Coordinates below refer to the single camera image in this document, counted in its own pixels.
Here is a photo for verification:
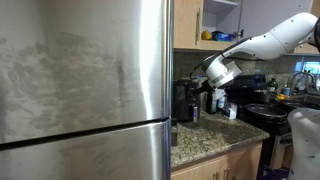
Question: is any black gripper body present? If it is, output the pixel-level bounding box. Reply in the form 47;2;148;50
200;81;213;93

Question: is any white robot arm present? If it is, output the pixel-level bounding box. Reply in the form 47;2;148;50
197;13;320;180

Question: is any dark green glass bottle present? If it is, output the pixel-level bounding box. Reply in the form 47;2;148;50
206;93;217;114

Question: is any clear bottle with blue cap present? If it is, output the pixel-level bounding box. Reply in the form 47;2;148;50
217;96;226;110

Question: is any small white salt container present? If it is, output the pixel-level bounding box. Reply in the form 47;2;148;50
224;103;237;120

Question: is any black electric stove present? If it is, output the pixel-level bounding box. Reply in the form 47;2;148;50
226;74;291;178

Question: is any light wood upper cabinet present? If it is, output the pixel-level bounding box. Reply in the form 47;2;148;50
173;0;320;51

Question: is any black frying pan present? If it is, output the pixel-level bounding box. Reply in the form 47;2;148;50
245;104;287;118

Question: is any green dish soap bottle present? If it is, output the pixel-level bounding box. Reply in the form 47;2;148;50
267;78;278;92

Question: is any light wood base cabinet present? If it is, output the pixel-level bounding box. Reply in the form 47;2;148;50
171;142;262;180

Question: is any chrome sink faucet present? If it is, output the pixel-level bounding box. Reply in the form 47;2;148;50
290;71;315;95

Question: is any stainless steel refrigerator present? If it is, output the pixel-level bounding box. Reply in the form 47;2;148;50
0;0;173;180

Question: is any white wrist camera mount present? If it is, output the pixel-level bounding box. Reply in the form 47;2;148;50
212;88;226;100

